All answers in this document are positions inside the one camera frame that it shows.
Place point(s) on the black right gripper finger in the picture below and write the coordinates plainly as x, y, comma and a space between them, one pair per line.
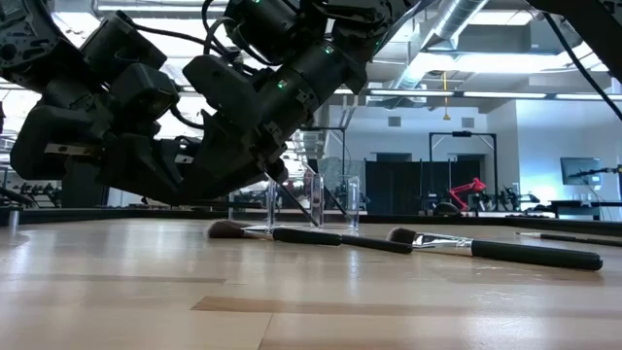
278, 175
269, 162

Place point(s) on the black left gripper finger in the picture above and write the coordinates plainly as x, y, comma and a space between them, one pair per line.
146, 165

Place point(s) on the black makeup brush dark bristles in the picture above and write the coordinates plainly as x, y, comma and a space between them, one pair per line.
379, 244
296, 204

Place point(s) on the large fan makeup brush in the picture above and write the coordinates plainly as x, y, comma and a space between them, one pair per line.
306, 236

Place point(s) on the red robot arm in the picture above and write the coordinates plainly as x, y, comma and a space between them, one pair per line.
466, 188

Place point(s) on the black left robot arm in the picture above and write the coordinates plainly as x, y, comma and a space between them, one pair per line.
24, 39

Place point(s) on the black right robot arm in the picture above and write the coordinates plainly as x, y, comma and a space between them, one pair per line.
311, 63

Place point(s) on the clear acrylic brush organizer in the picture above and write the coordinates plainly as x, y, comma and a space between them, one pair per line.
316, 199

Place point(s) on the black partition panel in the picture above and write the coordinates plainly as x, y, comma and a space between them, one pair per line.
82, 194

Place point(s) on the long light bar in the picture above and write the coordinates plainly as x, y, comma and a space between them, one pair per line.
413, 92

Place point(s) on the yellow hanging pendant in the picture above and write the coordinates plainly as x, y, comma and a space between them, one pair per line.
445, 116

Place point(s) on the black background robot equipment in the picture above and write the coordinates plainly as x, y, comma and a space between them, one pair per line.
510, 199

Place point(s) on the dark background table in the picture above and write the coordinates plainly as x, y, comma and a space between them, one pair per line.
578, 204

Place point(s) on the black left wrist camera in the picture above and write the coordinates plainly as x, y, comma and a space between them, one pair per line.
146, 92

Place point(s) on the black aluminium table frame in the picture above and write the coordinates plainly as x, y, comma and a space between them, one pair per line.
73, 215

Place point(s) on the grey metal post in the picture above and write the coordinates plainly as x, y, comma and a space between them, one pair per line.
13, 221

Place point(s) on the wide black partition wall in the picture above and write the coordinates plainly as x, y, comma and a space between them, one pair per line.
398, 185

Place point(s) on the grey wall vent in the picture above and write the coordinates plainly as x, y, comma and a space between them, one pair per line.
394, 122
467, 122

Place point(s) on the smooth silver ventilation duct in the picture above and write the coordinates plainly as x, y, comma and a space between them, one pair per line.
452, 19

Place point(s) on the wall monitor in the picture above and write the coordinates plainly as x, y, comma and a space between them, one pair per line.
580, 171

